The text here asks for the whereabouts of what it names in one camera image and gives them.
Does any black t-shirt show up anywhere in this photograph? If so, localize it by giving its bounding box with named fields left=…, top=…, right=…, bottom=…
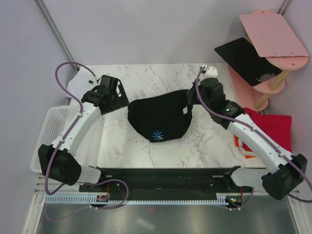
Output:
left=128, top=90, right=193, bottom=143

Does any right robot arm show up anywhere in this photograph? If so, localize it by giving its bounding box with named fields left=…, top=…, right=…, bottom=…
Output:
left=187, top=78, right=312, bottom=200

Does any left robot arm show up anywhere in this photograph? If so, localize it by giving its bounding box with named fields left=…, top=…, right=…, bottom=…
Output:
left=38, top=75, right=129, bottom=192

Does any white paper sheet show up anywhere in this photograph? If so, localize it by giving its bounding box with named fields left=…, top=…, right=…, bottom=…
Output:
left=66, top=68, right=98, bottom=100

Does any black clipboard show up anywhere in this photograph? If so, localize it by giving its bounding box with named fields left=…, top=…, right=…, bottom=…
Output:
left=214, top=38, right=282, bottom=86

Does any white plastic basket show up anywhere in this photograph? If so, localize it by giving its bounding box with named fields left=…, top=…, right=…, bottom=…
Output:
left=30, top=105, right=79, bottom=173

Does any orange folded t-shirt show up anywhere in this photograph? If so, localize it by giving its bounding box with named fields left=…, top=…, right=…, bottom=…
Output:
left=234, top=135, right=256, bottom=159

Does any white folded t-shirt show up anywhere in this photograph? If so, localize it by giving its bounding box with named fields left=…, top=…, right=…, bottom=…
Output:
left=238, top=139, right=256, bottom=158

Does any red folded t-shirt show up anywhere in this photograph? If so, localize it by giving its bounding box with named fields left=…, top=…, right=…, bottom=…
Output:
left=244, top=108, right=293, bottom=152

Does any pink wooden shelf stand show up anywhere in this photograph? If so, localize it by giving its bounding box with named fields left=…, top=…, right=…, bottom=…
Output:
left=228, top=10, right=309, bottom=112

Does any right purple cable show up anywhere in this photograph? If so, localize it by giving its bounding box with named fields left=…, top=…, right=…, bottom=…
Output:
left=194, top=65, right=312, bottom=212

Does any purple cable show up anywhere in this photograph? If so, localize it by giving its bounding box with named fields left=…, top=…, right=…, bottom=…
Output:
left=194, top=65, right=312, bottom=212
left=45, top=61, right=130, bottom=222

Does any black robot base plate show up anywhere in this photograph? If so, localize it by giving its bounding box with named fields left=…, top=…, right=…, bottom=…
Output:
left=79, top=168, right=252, bottom=200

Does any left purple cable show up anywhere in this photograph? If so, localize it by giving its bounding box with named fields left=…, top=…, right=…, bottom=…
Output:
left=45, top=61, right=130, bottom=222

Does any white slotted cable duct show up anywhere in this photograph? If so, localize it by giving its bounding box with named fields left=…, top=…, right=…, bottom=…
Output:
left=44, top=194, right=233, bottom=205

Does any aluminium frame post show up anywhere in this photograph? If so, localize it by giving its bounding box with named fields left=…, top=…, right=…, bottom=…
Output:
left=34, top=0, right=75, bottom=62

